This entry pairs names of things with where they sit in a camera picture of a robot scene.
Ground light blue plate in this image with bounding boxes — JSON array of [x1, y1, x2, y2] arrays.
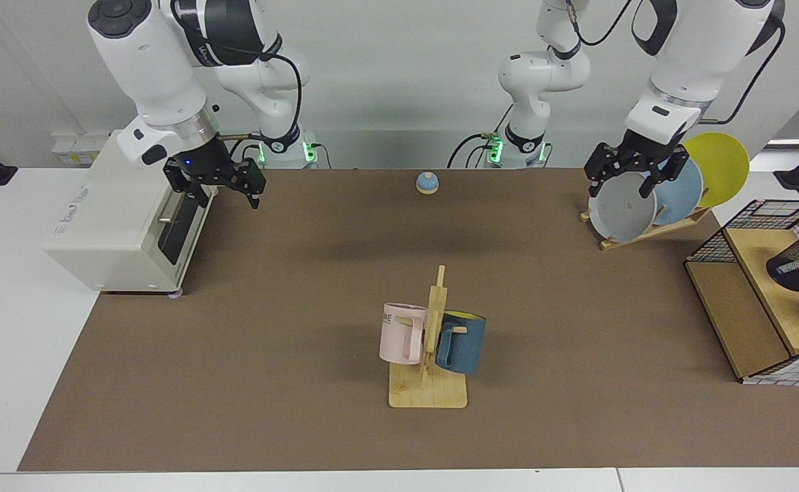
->
[[645, 156, 704, 226]]

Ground grey plate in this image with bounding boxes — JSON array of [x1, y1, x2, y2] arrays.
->
[[588, 171, 658, 243]]

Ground wooden plate rack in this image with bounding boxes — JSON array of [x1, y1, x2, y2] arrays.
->
[[580, 205, 713, 251]]

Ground yellow plate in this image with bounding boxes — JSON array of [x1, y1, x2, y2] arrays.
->
[[683, 132, 750, 209]]

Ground pale toaster oven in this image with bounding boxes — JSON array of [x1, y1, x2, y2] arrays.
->
[[42, 130, 221, 299]]

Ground brown table cloth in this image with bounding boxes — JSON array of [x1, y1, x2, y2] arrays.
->
[[18, 168, 799, 472]]

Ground pink cup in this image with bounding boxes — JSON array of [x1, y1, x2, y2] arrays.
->
[[379, 303, 429, 366]]

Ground teal cup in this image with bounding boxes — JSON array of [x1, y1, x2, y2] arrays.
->
[[435, 311, 487, 375]]

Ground wooden cup stand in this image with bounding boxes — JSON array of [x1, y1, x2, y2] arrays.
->
[[389, 265, 469, 409]]

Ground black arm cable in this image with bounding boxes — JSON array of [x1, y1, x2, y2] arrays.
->
[[567, 0, 636, 47], [218, 48, 303, 144], [702, 20, 787, 126]]

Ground black base cables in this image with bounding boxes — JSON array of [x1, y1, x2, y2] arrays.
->
[[447, 102, 509, 169]]

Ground wire basket with wooden floor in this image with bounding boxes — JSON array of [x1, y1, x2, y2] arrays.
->
[[685, 199, 799, 387]]

